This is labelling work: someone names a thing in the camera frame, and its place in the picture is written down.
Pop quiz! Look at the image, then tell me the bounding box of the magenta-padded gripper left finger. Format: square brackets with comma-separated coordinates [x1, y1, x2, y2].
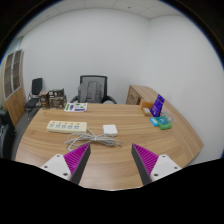
[40, 142, 92, 185]

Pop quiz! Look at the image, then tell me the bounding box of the cream power strip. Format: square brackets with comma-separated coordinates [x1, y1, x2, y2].
[46, 120, 88, 134]

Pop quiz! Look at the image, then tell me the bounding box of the white bundled power cable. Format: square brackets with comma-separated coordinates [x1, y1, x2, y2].
[64, 129, 123, 152]

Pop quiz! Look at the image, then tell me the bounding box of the brown cardboard box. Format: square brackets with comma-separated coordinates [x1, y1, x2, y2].
[38, 90, 50, 110]

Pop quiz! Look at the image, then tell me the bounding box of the black sofa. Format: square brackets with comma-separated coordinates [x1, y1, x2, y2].
[0, 108, 17, 160]

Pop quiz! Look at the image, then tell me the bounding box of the wooden cabinet with glass doors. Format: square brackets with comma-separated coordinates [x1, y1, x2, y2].
[2, 49, 27, 127]

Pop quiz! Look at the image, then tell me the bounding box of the black mesh office chair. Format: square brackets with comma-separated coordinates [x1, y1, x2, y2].
[69, 75, 118, 105]

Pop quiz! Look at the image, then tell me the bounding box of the small green box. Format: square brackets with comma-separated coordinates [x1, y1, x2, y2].
[157, 121, 173, 131]

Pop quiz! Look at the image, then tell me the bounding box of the small teal box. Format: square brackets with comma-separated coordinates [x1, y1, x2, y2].
[155, 115, 169, 126]

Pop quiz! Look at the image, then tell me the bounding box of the white charger block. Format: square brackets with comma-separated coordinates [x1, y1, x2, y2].
[102, 124, 119, 137]

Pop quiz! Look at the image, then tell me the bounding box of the orange box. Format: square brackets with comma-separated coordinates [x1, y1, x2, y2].
[139, 100, 155, 110]

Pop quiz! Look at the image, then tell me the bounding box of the grey backpack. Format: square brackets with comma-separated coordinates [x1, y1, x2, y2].
[77, 80, 104, 104]

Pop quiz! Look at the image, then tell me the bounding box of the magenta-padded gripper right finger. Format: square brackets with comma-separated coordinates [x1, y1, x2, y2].
[130, 143, 184, 186]

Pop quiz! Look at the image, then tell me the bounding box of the white sheet with coloured shapes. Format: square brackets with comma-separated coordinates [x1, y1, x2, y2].
[63, 102, 89, 113]

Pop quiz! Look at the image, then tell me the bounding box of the black visitor chair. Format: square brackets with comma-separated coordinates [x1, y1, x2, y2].
[24, 77, 44, 116]

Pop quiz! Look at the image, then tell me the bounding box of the small tan box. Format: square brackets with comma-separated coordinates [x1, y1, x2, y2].
[142, 107, 153, 117]

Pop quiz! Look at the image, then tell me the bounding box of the purple upright package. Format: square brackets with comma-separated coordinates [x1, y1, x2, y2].
[149, 94, 166, 118]

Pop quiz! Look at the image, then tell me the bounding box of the wooden side desk with drawers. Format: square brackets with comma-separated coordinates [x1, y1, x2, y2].
[125, 84, 158, 106]

